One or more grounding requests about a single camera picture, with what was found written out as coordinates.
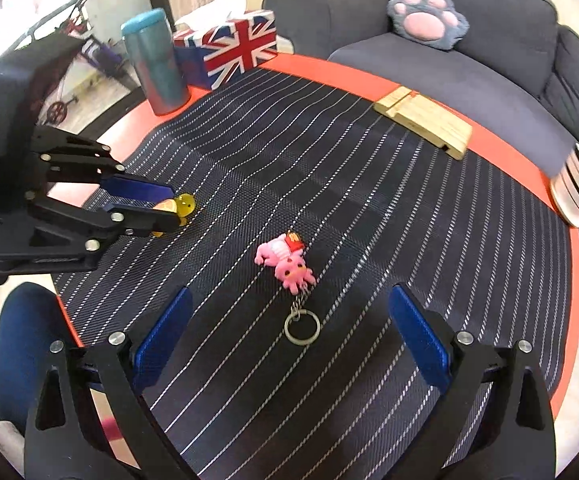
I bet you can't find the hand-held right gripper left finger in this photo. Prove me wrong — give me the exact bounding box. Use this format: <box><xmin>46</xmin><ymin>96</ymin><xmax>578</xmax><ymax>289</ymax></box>
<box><xmin>23</xmin><ymin>286</ymin><xmax>195</xmax><ymax>480</ymax></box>

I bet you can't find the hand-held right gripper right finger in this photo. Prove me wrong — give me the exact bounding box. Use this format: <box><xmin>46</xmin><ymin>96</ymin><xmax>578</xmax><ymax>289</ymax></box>
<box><xmin>388</xmin><ymin>284</ymin><xmax>556</xmax><ymax>480</ymax></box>

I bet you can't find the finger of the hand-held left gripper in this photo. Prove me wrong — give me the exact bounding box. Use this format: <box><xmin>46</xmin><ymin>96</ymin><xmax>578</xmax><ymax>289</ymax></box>
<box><xmin>34</xmin><ymin>127</ymin><xmax>175</xmax><ymax>202</ymax></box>
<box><xmin>24</xmin><ymin>201</ymin><xmax>181</xmax><ymax>267</ymax></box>

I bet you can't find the yellow turtle toy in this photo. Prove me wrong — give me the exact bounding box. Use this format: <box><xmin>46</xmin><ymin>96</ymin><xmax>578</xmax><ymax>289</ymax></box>
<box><xmin>152</xmin><ymin>192</ymin><xmax>197</xmax><ymax>237</ymax></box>

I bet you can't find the pink keychain toy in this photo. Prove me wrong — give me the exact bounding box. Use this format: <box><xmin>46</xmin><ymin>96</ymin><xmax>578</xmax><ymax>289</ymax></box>
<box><xmin>254</xmin><ymin>232</ymin><xmax>321</xmax><ymax>347</ymax></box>

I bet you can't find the pink and white scooter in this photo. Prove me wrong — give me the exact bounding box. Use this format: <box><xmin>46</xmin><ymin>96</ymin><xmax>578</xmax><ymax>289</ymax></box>
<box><xmin>44</xmin><ymin>0</ymin><xmax>135</xmax><ymax>126</ymax></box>

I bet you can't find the teal tumbler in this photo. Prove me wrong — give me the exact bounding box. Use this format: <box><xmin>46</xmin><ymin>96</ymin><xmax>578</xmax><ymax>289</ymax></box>
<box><xmin>120</xmin><ymin>8</ymin><xmax>191</xmax><ymax>117</ymax></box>

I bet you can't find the blue chair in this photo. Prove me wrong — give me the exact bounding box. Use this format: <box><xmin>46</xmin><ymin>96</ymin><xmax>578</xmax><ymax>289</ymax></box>
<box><xmin>0</xmin><ymin>282</ymin><xmax>85</xmax><ymax>436</ymax></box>

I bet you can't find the flag print tissue box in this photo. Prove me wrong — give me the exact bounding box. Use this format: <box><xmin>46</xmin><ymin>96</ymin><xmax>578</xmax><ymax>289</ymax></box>
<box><xmin>172</xmin><ymin>9</ymin><xmax>278</xmax><ymax>92</ymax></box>

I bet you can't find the black striped table mat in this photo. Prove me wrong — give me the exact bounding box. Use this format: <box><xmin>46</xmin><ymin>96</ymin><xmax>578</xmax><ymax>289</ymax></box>
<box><xmin>54</xmin><ymin>67</ymin><xmax>573</xmax><ymax>480</ymax></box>

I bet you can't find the white tissue sheet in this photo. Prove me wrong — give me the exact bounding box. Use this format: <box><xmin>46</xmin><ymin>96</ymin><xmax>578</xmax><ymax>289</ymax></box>
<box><xmin>175</xmin><ymin>0</ymin><xmax>247</xmax><ymax>28</ymax></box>

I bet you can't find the wooden phone stand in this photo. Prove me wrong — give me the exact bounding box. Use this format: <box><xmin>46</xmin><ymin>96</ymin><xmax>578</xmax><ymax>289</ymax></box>
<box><xmin>373</xmin><ymin>86</ymin><xmax>473</xmax><ymax>161</ymax></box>

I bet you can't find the dark grey sofa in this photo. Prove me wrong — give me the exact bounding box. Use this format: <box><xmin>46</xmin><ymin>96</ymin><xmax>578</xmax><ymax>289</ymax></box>
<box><xmin>262</xmin><ymin>0</ymin><xmax>579</xmax><ymax>366</ymax></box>

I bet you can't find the paw shaped cushion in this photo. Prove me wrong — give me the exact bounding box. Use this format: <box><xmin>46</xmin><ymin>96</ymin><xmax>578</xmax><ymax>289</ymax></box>
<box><xmin>387</xmin><ymin>0</ymin><xmax>470</xmax><ymax>51</ymax></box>

